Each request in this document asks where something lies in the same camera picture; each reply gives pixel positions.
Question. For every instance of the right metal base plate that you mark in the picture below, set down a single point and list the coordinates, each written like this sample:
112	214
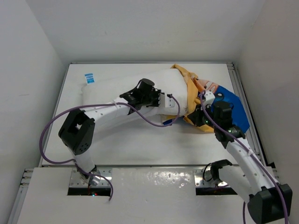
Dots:
204	179

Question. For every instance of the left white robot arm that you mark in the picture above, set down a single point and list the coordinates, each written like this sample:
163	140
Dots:
78	128

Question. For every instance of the yellow blue printed pillowcase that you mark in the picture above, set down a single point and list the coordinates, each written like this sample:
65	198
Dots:
227	110

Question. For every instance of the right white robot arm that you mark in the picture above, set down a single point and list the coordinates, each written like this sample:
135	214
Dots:
266	199

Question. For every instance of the metal base plate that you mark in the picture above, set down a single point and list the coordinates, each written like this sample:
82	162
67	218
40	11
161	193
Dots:
78	180
204	179

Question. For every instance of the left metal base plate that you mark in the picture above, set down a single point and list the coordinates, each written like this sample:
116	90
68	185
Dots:
78	180

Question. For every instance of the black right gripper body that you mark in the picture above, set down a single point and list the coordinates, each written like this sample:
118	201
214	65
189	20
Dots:
201	118

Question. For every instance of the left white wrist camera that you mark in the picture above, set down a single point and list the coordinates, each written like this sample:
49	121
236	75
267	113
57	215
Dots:
169	101

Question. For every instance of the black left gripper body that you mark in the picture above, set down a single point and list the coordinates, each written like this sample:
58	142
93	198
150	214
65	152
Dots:
152	99

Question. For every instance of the blue white pillow tag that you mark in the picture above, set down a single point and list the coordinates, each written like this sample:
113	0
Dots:
89	78

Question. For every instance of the white front cover board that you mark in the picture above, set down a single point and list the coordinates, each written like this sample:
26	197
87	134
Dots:
141	196

